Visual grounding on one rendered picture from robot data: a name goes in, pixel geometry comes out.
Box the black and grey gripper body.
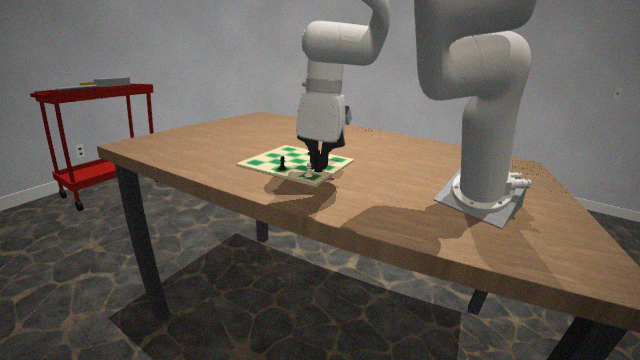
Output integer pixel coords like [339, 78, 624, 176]
[296, 91, 345, 143]

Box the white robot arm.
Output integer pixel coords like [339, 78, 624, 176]
[302, 0, 537, 212]

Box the green and cream chessboard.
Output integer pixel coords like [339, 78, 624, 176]
[237, 145, 354, 187]

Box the white chess pawn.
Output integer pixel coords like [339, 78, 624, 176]
[304, 162, 313, 178]

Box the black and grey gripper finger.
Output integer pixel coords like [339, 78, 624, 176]
[318, 131, 345, 171]
[297, 135, 320, 170]

